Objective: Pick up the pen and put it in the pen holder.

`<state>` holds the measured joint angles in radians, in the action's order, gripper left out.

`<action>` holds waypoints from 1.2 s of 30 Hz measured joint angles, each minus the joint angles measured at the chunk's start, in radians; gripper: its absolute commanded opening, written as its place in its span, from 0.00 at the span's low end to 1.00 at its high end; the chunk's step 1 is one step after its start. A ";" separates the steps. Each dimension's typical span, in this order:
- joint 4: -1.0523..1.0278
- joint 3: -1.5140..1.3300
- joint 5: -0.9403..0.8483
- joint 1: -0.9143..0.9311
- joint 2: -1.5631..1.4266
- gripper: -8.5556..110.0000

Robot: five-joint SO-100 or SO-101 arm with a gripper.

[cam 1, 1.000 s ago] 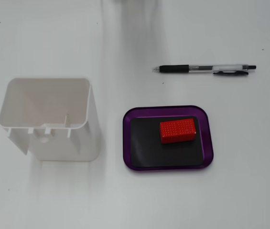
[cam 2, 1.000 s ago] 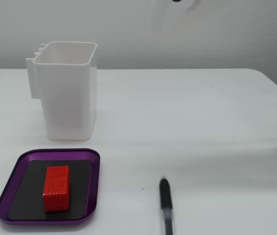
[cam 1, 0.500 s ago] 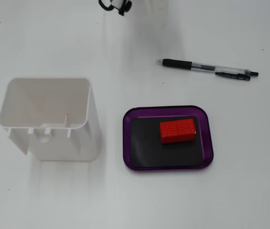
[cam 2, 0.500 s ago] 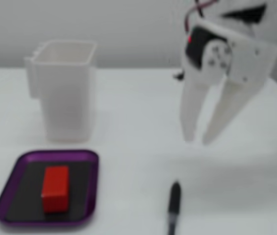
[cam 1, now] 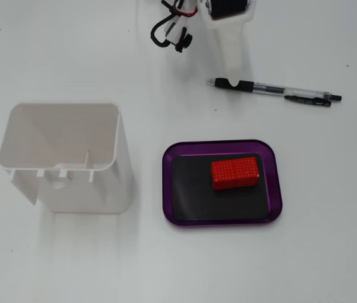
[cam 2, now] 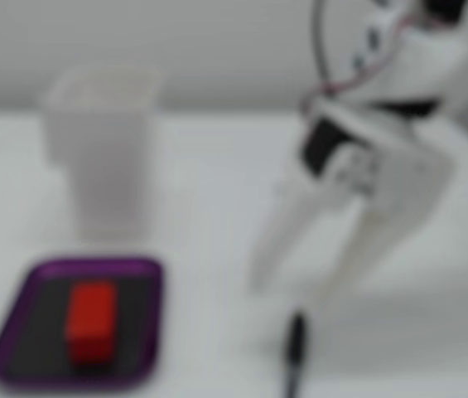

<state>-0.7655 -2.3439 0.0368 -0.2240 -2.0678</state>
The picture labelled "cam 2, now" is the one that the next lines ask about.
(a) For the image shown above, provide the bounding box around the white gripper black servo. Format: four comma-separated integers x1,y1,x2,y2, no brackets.
248,97,468,294

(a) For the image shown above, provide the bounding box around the black clear retractable pen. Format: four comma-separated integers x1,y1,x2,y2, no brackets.
284,311,310,398

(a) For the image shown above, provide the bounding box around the white plastic pen holder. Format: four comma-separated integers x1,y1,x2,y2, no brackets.
41,65,163,242

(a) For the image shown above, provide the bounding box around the red perforated block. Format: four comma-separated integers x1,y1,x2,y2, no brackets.
63,280,119,366

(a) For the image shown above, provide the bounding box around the black tray mat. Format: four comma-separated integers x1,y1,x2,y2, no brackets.
4,276,152,376

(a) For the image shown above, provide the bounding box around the purple metal tray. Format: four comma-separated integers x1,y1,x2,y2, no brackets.
0,255,166,394

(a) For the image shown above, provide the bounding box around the red white wire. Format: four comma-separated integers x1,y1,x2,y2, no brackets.
298,12,419,115

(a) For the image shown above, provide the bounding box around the grey cable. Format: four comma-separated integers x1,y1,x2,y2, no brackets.
310,0,334,90

